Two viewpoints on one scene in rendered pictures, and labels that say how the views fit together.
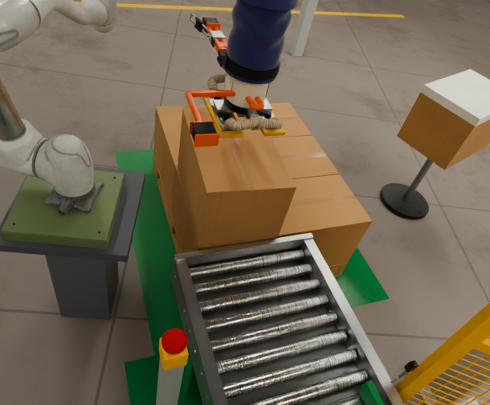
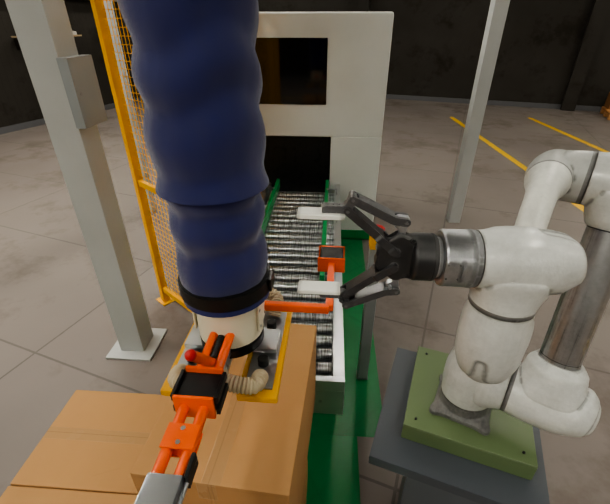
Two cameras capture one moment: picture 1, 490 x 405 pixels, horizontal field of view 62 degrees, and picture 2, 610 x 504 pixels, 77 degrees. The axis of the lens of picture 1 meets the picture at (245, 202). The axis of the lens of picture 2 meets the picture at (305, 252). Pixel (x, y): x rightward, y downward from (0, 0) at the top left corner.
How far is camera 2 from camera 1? 2.24 m
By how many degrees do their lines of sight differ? 99
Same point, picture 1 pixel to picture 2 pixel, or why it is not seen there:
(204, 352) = (339, 313)
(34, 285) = not seen: outside the picture
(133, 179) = (387, 443)
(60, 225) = not seen: hidden behind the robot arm
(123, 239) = (401, 363)
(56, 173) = not seen: hidden behind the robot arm
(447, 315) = (53, 387)
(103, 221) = (424, 364)
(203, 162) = (303, 362)
